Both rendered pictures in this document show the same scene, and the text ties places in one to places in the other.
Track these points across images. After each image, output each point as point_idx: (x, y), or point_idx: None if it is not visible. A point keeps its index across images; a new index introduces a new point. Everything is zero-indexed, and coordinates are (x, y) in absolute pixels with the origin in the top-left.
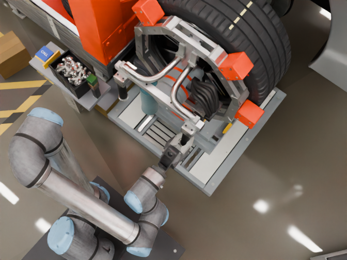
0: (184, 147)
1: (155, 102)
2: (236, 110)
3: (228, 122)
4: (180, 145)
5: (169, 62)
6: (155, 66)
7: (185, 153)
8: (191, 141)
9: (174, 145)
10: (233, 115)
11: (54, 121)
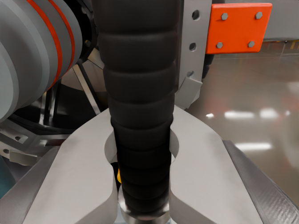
0: (192, 162)
1: (0, 190)
2: (208, 5)
3: (194, 99)
4: (139, 216)
5: (17, 111)
6: (20, 170)
7: (269, 211)
8: (189, 114)
9: (97, 221)
10: (202, 49)
11: None
